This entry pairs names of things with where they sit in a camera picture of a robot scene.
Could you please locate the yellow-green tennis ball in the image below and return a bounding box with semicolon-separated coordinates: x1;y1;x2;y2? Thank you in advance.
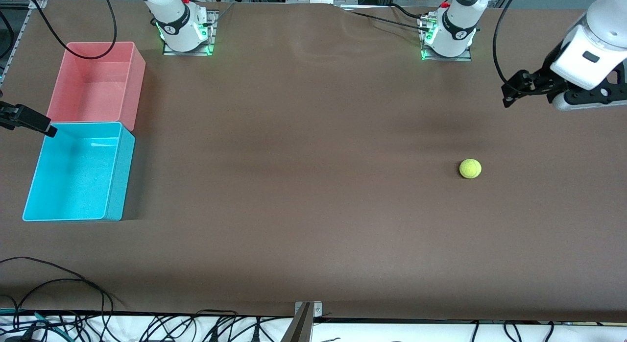
459;158;482;180

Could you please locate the blue plastic bin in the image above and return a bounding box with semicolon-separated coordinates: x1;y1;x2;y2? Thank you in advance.
22;122;136;222

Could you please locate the pink plastic bin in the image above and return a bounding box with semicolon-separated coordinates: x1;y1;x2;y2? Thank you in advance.
47;41;146;132

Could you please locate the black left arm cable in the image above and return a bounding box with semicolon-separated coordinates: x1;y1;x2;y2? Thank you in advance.
493;0;522;94

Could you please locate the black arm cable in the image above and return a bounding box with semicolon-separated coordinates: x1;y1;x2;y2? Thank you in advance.
24;0;118;61
493;0;522;94

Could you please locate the aluminium frame rail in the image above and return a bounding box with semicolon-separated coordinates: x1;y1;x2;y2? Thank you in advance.
0;0;49;83

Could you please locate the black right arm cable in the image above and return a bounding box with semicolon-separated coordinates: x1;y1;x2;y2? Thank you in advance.
24;0;118;61

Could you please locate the black base power cable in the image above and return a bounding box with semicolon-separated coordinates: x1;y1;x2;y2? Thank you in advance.
343;10;433;33

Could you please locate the long looped black cable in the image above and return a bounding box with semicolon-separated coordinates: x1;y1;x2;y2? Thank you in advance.
0;256;114;328

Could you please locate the teal cable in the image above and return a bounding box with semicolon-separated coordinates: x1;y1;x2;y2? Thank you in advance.
0;308;67;335

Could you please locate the silver metal bracket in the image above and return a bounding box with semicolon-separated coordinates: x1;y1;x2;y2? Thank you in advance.
294;301;323;319

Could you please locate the grey aluminium post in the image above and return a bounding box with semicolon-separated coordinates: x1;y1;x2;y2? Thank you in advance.
281;303;313;342

